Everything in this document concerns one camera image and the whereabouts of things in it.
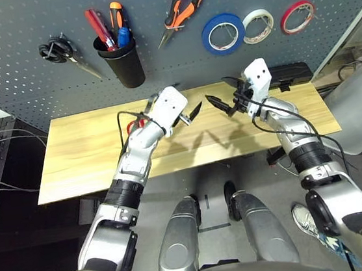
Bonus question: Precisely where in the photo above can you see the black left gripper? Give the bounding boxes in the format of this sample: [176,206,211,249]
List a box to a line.
[144,89,206,132]

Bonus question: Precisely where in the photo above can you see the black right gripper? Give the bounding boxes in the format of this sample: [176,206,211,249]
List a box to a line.
[203,73,257,119]

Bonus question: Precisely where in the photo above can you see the red handled scissors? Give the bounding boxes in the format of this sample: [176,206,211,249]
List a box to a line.
[125,116,151,136]

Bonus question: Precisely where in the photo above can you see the blue tape roll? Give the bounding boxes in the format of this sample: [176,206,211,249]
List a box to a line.
[199,11,249,58]

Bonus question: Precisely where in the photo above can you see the blue handled screwdriver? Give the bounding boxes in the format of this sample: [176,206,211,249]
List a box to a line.
[115,25,132,49]

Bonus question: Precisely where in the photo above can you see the orange black needle-nose pliers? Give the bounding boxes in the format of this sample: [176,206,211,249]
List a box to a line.
[152,0,210,50]

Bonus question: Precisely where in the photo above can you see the dark grey pegboard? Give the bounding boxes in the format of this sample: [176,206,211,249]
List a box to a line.
[0,0,362,137]

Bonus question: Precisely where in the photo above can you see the metal double peg hook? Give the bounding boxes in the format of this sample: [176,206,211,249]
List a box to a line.
[296,4,317,22]
[222,23,240,45]
[256,14,272,32]

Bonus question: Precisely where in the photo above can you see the black tool cup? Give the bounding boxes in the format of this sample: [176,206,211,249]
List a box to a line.
[92,31,148,92]

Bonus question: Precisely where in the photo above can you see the black plastic case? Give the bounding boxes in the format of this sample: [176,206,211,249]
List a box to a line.
[266,60,315,95]

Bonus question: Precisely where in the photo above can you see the white tape roll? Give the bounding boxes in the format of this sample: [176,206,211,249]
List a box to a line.
[240,7,278,45]

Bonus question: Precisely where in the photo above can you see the red tape roll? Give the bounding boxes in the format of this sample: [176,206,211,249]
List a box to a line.
[277,0,319,36]

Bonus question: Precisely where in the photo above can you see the silver robot left leg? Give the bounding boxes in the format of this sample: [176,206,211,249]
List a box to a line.
[150,194,209,271]

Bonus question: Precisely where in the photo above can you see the silver robot leg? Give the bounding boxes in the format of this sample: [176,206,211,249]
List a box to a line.
[150,194,209,271]
[224,174,301,270]

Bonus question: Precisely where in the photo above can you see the silver robot right leg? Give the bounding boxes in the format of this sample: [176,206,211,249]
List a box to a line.
[224,174,301,270]

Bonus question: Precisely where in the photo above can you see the white sneaker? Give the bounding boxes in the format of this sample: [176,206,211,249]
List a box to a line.
[291,201,320,240]

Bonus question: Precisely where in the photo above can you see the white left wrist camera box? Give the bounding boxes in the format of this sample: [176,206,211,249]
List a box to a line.
[145,84,192,136]

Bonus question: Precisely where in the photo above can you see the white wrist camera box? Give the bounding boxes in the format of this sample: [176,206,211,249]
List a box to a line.
[145,84,192,136]
[241,57,277,118]

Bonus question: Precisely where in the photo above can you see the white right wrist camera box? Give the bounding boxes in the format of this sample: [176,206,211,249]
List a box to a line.
[241,57,277,118]

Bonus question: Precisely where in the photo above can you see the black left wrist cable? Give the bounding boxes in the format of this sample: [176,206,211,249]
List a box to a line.
[116,107,157,156]

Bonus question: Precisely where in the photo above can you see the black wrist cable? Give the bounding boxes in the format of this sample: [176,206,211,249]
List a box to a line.
[248,86,357,183]
[116,107,157,156]

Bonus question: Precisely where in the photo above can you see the black table bracket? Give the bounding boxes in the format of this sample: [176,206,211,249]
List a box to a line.
[265,148,287,168]

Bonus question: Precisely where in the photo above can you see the orange black handled screwdriver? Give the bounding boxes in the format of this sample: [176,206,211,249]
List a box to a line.
[108,0,129,49]

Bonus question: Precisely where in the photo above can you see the red handled screwdriver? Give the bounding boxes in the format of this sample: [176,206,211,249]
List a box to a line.
[84,6,119,55]

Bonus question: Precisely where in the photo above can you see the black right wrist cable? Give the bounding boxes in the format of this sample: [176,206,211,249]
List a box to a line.
[248,86,357,183]

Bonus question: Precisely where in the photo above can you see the white metal rack frame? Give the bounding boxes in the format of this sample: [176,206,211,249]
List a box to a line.
[304,3,362,79]

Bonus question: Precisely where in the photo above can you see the black handled scissors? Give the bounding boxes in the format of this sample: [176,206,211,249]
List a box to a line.
[37,29,103,86]

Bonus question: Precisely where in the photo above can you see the grey cable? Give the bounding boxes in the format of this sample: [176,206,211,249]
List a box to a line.
[0,124,49,153]
[0,171,41,196]

